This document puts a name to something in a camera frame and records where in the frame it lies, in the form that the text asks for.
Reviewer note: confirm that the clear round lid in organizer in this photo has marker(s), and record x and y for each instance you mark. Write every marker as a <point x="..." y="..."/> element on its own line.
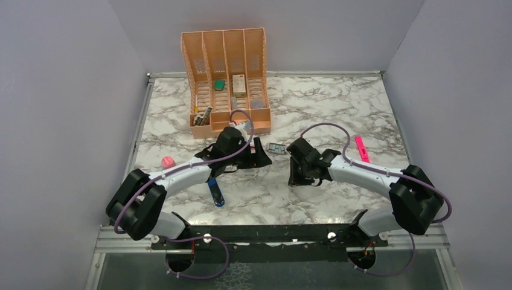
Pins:
<point x="257" y="103"/>

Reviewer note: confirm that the white green box in organizer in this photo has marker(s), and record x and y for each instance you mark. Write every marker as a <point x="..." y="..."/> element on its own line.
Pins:
<point x="239" y="86"/>

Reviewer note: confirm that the pink highlighter marker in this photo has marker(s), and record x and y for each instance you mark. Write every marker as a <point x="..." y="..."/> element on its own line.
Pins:
<point x="362" y="149"/>

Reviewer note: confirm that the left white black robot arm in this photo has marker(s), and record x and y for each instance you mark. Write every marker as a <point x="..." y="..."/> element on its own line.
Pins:
<point x="136" y="206"/>

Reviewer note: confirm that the orange plastic desk organizer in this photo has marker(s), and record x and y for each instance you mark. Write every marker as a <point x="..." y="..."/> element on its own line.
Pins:
<point x="220" y="54"/>

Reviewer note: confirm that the blue stapler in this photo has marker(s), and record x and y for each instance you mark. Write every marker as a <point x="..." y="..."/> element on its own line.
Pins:
<point x="216" y="193"/>

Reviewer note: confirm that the pink round cap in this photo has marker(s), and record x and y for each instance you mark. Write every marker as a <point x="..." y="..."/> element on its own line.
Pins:
<point x="168" y="162"/>

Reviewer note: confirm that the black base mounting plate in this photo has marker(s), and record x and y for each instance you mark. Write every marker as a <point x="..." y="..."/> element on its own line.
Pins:
<point x="266" y="243"/>

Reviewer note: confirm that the black white item in organizer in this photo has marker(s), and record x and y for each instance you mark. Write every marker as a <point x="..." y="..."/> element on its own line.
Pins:
<point x="201" y="119"/>

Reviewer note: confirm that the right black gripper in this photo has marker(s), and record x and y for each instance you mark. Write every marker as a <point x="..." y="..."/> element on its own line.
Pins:
<point x="294" y="179"/>

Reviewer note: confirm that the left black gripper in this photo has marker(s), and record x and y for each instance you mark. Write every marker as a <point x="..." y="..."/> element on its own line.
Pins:
<point x="256" y="159"/>

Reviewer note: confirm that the green object in organizer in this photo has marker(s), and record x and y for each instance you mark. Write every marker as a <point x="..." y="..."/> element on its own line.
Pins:
<point x="219" y="84"/>

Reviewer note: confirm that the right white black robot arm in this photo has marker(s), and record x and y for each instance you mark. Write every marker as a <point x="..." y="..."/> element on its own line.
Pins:
<point x="414" y="201"/>

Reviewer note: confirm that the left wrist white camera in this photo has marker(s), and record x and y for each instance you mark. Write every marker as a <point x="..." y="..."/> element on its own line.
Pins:
<point x="244" y="126"/>

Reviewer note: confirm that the aluminium frame rail front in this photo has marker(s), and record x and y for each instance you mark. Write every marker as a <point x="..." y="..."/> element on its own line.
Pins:
<point x="110" y="242"/>

